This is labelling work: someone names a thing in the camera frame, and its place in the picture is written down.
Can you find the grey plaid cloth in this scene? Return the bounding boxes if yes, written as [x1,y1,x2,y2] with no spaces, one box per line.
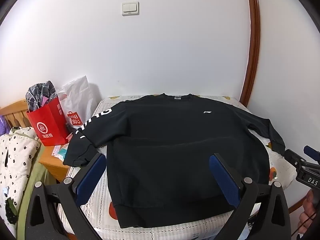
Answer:
[25,81,58,113]

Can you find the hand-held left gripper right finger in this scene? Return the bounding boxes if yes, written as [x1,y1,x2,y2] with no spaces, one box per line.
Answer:
[209,152,292,240]

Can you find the white light switch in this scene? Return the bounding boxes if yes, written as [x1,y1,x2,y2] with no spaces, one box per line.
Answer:
[121,1,140,17]

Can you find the purple cloth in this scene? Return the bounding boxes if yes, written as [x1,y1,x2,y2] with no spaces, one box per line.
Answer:
[0,115,12,137]

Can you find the white floral quilt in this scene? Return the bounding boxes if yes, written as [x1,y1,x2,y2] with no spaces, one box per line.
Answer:
[0,127,41,222]

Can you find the fruit print tablecloth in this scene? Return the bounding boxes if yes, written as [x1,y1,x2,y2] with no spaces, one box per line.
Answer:
[56,94,297,240]

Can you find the thin black cable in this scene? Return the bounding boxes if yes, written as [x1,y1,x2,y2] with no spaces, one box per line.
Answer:
[296,215,316,240]

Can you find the blue packet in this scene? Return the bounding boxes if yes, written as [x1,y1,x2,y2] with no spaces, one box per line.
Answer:
[56,147,70,161]

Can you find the brown wooden baseboard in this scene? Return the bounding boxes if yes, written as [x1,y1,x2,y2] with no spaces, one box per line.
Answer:
[287,192,312,217]

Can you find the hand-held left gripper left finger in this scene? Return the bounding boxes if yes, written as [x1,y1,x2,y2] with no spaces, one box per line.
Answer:
[25,152,107,240]

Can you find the red paper bag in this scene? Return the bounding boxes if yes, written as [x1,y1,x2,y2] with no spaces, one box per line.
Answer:
[26,97,72,147]

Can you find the green bed sheet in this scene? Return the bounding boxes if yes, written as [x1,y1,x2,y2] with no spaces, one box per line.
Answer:
[15,145,58,240]

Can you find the wooden headboard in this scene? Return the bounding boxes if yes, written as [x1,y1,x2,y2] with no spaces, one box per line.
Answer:
[0,99,33,130]

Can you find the wooden nightstand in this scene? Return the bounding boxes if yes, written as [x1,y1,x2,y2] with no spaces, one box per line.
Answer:
[39,144,73,183]

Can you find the white plastic shopping bag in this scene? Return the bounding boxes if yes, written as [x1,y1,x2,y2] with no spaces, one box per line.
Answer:
[57,76,101,132]

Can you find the black sweatshirt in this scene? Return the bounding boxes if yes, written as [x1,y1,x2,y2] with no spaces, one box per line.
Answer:
[62,93,287,229]

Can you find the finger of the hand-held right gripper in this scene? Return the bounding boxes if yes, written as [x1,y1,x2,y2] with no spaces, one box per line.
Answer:
[304,145,320,165]
[284,149,307,170]

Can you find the brown wooden door frame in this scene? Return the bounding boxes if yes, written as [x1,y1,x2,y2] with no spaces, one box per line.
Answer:
[240,0,261,105]

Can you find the person's right hand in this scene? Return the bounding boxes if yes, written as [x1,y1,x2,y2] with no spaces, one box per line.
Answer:
[298,189,316,233]

